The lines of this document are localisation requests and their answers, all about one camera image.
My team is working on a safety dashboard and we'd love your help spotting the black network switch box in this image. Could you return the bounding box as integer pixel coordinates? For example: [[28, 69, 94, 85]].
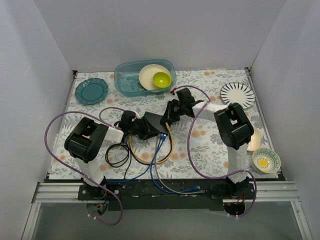
[[143, 111, 169, 135]]

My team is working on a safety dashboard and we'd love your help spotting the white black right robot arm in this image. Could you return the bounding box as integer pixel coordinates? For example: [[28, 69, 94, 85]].
[[160, 87, 254, 199]]

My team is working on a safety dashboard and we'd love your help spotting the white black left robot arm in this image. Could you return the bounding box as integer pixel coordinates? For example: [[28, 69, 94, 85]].
[[64, 110, 167, 200]]

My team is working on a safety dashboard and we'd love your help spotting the floral patterned table mat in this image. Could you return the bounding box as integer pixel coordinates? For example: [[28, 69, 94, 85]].
[[49, 69, 279, 180]]

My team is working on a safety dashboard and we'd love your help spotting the lime green bowl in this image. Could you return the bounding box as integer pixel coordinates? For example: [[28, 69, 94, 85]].
[[152, 71, 172, 88]]

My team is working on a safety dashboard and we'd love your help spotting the cream round plate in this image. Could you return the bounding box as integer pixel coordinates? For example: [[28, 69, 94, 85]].
[[139, 64, 172, 91]]

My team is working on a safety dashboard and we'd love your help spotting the blue transparent plastic container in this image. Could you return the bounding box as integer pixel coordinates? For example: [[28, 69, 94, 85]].
[[114, 59, 177, 97]]

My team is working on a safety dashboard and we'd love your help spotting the blue striped white plate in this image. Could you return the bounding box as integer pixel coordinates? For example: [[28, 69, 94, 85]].
[[220, 82, 256, 109]]

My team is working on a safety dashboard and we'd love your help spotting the teal scalloped plate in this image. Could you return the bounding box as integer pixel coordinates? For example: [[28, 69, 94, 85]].
[[75, 78, 109, 105]]

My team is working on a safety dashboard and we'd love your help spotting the cream square panda dish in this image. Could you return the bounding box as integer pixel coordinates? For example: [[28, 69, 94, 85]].
[[247, 127, 261, 152]]

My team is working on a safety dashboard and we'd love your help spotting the green patterned yellow-centre bowl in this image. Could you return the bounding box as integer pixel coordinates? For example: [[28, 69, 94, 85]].
[[252, 147, 281, 174]]

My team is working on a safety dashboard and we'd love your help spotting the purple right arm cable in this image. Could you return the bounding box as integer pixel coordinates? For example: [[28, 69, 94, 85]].
[[169, 85, 258, 218]]

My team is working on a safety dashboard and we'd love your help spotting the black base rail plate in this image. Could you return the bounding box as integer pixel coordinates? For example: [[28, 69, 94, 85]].
[[77, 178, 265, 215]]

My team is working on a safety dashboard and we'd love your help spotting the grey ethernet cable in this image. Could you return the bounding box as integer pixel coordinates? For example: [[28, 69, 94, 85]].
[[152, 134, 207, 195]]

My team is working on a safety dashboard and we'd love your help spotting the aluminium frame rail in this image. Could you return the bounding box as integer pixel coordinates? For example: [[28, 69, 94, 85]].
[[32, 181, 301, 203]]

